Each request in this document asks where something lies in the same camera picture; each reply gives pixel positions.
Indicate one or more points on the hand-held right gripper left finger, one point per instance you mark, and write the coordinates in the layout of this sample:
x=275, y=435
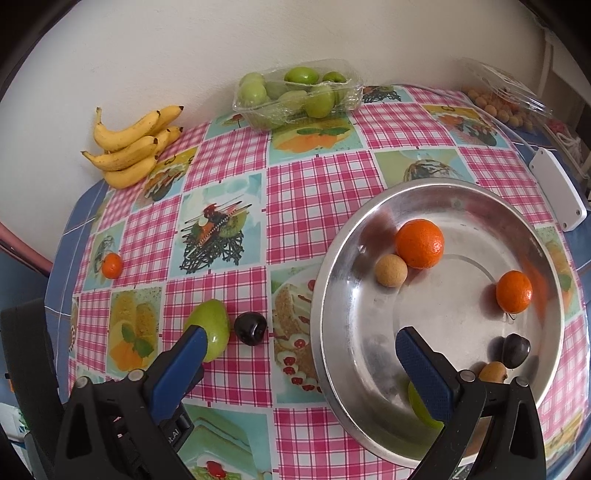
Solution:
x=178, y=369

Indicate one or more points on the small orange tangerine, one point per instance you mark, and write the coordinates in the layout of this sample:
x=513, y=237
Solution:
x=111, y=265

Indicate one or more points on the pink chair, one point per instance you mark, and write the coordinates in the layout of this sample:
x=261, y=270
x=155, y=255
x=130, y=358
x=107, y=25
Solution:
x=23, y=251

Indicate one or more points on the green mango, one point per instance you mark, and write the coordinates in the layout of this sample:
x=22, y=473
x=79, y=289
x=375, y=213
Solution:
x=418, y=406
x=214, y=323

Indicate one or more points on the pink checked printed tablecloth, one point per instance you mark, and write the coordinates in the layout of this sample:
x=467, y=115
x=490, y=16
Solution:
x=295, y=194

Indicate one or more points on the large orange tangerine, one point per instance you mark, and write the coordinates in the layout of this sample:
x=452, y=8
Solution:
x=419, y=243

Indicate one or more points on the round metal bowl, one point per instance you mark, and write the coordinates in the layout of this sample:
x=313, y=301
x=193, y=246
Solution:
x=443, y=300

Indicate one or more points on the dark purple plum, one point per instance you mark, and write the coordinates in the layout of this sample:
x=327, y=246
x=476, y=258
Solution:
x=516, y=350
x=250, y=327

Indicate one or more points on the golden brown small fruit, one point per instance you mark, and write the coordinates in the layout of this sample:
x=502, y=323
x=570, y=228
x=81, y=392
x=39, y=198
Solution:
x=494, y=371

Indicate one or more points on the yellow banana bunch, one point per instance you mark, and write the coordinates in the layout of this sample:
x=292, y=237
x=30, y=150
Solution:
x=131, y=147

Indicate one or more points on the clear pack of green plums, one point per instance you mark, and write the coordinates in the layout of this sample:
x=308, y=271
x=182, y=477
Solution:
x=295, y=94

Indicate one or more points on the light brown round fruit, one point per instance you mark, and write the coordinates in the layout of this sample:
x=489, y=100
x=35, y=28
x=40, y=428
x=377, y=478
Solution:
x=391, y=271

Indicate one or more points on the clear pack of brown longans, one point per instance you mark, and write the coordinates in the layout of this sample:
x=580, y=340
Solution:
x=503, y=99

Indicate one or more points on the white power adapter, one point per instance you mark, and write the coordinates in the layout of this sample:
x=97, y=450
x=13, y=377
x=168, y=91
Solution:
x=556, y=184

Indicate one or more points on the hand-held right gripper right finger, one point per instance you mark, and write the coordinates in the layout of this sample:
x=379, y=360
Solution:
x=425, y=374

